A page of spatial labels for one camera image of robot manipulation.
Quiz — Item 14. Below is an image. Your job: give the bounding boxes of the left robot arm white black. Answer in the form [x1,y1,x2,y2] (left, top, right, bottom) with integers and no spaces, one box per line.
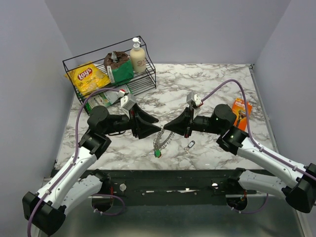
[22,104,160,236]

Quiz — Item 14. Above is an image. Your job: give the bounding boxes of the green white snack packet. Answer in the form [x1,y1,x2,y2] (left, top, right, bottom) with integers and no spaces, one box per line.
[103,84,132,106]

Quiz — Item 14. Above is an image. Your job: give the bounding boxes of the green key tag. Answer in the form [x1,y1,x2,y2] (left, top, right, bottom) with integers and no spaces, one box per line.
[154,150,160,158]

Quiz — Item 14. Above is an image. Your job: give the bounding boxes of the black wire shelf rack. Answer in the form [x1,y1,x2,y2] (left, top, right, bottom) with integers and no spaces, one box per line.
[62,35,158,116]

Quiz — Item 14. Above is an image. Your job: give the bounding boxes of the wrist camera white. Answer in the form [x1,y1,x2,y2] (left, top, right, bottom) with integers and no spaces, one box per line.
[120,93,136,111]
[186,92,203,109]

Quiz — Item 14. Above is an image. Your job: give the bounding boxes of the black key tag with key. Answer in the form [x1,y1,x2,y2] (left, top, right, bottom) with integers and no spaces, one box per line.
[184,140,195,152]

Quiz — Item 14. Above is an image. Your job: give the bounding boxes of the metal disc with key rings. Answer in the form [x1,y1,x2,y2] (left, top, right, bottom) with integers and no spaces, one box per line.
[153,126,175,151]

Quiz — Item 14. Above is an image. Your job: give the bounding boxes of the orange razor box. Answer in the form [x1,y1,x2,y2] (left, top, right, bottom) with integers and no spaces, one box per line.
[232,98,252,131]

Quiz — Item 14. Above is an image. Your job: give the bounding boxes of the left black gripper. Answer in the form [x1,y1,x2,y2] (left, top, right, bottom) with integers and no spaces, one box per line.
[103,103,161,139]

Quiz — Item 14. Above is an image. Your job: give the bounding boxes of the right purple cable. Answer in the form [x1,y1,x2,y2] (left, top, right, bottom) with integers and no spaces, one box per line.
[197,79,316,214]

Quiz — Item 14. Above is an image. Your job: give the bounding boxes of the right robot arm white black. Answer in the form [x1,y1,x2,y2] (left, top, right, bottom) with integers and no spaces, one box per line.
[163,104,316,213]

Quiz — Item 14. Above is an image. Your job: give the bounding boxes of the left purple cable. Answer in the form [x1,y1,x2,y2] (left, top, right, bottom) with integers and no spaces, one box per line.
[26,87,126,237]

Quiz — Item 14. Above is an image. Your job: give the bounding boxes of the purple cable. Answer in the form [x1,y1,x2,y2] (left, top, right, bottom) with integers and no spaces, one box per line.
[197,79,316,214]
[26,87,126,237]

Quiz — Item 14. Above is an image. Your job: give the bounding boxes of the cream soap pump bottle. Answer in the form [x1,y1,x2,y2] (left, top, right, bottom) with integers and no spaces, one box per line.
[130,38,146,73]

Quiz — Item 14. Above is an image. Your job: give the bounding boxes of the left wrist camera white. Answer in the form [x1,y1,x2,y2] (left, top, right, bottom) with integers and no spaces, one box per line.
[120,93,136,111]

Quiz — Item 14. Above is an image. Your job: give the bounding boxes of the green brown coffee bag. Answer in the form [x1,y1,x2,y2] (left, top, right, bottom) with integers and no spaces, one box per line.
[104,51,134,85]

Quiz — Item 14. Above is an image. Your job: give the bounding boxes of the yellow chips bag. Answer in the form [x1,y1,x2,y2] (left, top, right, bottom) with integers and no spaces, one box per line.
[64,62,111,96]

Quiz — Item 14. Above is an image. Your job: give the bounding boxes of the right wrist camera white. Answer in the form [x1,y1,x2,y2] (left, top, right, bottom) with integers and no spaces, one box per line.
[186,92,203,109]

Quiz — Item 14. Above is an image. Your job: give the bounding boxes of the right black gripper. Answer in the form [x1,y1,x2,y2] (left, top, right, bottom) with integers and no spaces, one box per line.
[163,106,223,138]

